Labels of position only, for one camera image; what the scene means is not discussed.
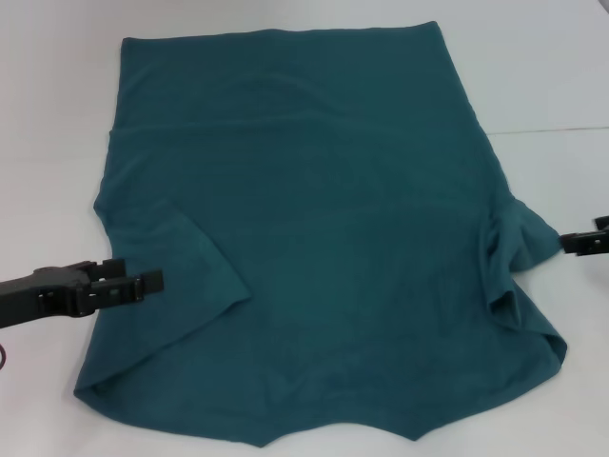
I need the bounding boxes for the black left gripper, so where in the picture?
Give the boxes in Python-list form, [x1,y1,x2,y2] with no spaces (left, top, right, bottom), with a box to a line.
[0,258,166,330]

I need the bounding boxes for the teal blue shirt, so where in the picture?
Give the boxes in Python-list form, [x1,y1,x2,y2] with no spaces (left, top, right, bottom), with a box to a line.
[71,19,570,449]

